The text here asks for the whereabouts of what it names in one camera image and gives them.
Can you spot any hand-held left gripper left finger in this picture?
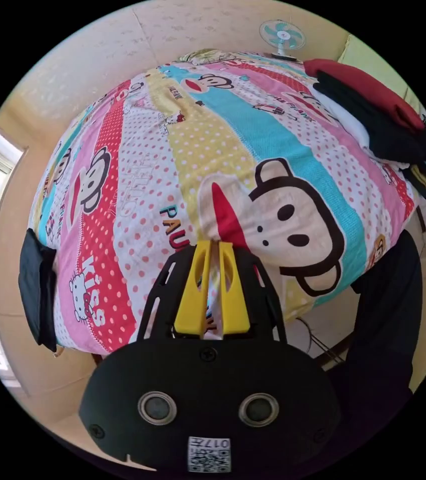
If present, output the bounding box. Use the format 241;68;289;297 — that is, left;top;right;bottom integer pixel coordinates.
173;239;212;340

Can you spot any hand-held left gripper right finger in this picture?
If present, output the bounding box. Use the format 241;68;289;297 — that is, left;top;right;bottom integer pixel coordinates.
218;242;251;336

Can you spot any person's body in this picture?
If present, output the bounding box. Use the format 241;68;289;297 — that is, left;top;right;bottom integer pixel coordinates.
310;228;424;477

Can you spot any pile of clothes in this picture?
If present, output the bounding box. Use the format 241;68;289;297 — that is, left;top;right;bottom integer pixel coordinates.
302;58;426;200

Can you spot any bed with cartoon printed sheet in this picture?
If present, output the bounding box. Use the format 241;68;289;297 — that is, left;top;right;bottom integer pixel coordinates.
27;48;423;357

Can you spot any black folded garment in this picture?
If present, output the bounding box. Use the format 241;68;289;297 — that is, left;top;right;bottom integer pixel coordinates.
18;227;59;353

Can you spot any yellow patterned pillow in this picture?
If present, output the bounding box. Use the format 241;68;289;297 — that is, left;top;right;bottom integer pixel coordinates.
178;48;244;67

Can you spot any white and teal fan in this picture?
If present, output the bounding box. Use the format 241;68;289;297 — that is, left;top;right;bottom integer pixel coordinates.
259;19;307;63

